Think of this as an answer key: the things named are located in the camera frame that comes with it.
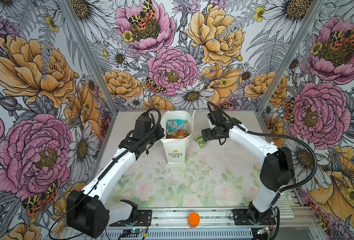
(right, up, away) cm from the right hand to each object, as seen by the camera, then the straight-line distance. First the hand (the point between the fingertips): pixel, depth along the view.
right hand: (211, 139), depth 89 cm
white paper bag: (-21, -4, -9) cm, 23 cm away
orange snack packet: (-19, +3, -2) cm, 19 cm away
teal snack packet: (-22, +8, -3) cm, 24 cm away
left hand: (-27, +4, -9) cm, 28 cm away
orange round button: (-12, -33, -22) cm, 42 cm away
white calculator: (+35, -31, -11) cm, 48 cm away
